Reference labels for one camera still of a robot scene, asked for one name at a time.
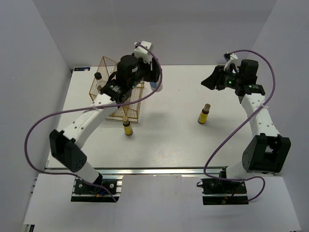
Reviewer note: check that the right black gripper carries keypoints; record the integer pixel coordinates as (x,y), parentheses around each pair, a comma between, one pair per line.
(215,79)

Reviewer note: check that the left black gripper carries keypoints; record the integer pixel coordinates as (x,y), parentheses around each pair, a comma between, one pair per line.
(152,76)

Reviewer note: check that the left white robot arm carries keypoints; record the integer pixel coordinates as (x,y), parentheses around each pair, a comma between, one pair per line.
(66,144)

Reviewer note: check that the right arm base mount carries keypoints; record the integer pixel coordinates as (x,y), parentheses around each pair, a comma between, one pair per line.
(219,192)

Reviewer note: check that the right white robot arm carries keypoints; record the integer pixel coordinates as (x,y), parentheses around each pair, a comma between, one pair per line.
(267,151)

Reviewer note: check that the dark sauce glass bottle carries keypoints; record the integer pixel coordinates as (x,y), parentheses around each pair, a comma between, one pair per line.
(99,81)

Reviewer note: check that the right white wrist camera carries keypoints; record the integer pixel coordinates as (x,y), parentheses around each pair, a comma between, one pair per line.
(231,58)

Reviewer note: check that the left blue table sticker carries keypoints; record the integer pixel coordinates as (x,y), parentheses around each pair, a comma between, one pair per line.
(81,69)

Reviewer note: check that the small yellow bottle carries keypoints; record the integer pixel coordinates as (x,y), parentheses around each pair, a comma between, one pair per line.
(127,126)
(204,114)

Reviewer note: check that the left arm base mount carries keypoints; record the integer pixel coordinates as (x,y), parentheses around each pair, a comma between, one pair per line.
(110,193)

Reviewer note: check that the white jar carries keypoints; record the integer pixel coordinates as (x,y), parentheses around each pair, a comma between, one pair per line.
(156,86)

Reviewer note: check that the aluminium front rail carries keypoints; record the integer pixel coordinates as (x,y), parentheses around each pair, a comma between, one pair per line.
(151,171)

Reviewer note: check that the gold wire basket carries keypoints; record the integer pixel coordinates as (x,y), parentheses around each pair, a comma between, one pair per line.
(106,68)

